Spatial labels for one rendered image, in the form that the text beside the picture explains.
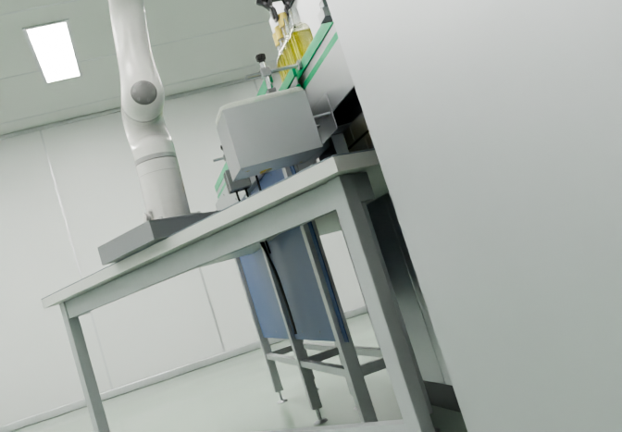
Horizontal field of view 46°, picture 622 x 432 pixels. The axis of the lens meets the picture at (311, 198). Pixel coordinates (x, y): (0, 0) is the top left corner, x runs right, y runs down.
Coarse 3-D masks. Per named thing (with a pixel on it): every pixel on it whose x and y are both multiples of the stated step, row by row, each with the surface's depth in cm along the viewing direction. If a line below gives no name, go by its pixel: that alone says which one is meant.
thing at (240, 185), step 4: (224, 172) 274; (228, 172) 271; (224, 176) 276; (228, 176) 271; (228, 180) 271; (240, 180) 272; (244, 180) 272; (248, 180) 272; (228, 184) 274; (232, 184) 271; (236, 184) 271; (240, 184) 271; (244, 184) 272; (248, 184) 272; (228, 188) 276; (232, 188) 270; (236, 188) 271; (240, 188) 271; (244, 188) 274; (248, 188) 278; (232, 192) 277
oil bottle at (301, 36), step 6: (294, 24) 219; (300, 24) 218; (306, 24) 219; (294, 30) 217; (300, 30) 218; (306, 30) 218; (294, 36) 217; (300, 36) 217; (306, 36) 218; (312, 36) 218; (294, 42) 218; (300, 42) 217; (306, 42) 218; (294, 48) 220; (300, 48) 217; (306, 48) 217; (300, 54) 217
